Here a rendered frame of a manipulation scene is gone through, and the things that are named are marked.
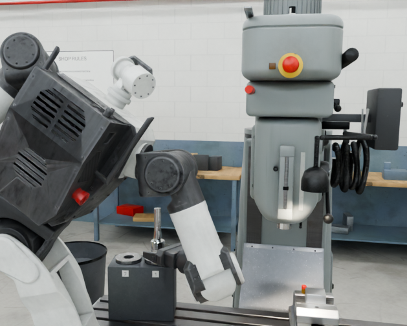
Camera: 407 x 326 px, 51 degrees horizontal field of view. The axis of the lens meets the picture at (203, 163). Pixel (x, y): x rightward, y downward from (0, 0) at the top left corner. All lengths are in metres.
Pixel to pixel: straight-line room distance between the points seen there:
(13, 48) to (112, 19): 5.04
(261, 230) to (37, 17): 5.33
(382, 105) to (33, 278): 1.19
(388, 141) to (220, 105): 4.17
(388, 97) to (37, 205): 1.15
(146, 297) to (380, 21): 4.79
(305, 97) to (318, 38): 0.17
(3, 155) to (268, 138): 0.70
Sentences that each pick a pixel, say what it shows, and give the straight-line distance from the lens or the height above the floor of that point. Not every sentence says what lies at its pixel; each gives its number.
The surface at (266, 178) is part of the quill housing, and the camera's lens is 1.28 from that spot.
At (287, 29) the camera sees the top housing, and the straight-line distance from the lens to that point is 1.14.
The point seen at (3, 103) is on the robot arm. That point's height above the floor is 1.66.
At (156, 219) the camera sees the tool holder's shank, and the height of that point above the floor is 1.28.
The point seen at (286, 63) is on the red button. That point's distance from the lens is 1.08.
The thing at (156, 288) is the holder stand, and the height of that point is 1.06.
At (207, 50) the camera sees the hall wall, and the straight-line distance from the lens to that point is 5.68.
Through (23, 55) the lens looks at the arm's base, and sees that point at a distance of 1.09.
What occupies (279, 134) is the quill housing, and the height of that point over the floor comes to 1.58.
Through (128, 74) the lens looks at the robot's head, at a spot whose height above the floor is 1.73.
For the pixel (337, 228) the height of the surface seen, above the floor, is 0.30.
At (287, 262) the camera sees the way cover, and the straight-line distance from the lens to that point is 1.79.
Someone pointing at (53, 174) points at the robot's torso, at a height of 1.52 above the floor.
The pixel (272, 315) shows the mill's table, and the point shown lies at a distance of 1.59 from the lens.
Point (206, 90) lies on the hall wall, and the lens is 5.65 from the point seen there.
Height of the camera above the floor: 1.66
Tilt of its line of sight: 8 degrees down
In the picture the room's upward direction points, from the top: 1 degrees clockwise
